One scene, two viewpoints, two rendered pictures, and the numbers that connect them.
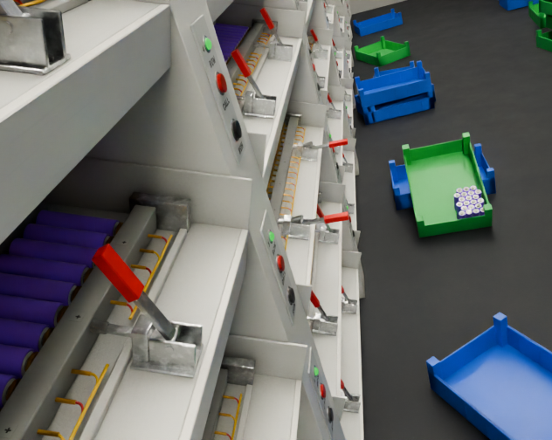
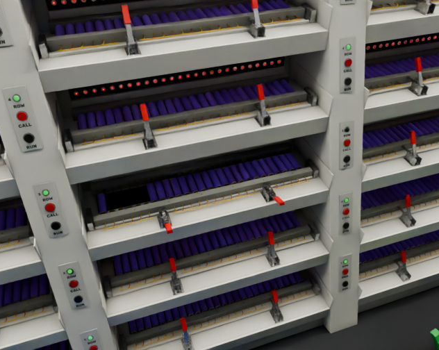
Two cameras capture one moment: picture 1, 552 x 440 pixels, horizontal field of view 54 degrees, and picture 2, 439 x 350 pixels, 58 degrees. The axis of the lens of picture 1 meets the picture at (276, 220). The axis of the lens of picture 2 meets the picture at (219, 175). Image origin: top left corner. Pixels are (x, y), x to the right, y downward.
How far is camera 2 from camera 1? 0.90 m
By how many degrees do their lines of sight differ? 54
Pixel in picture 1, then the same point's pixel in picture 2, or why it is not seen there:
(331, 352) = (158, 297)
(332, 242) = (269, 262)
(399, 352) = not seen: outside the picture
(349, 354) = (233, 331)
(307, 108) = (323, 169)
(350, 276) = (316, 306)
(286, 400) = (27, 259)
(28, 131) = not seen: outside the picture
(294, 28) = (326, 106)
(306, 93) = (325, 157)
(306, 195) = (214, 212)
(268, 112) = (146, 145)
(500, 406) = not seen: outside the picture
